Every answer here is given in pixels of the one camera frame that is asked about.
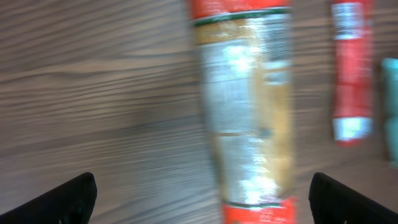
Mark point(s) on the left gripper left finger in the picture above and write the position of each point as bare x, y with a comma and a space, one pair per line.
70, 203

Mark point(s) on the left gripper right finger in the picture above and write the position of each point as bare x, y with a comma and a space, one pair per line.
332, 202

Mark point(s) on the teal wet wipes pack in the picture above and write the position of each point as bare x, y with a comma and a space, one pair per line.
389, 71

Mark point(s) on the brown biscuit packet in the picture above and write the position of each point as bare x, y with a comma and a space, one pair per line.
245, 60

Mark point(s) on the red snack packet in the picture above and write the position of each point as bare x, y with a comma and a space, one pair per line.
353, 110

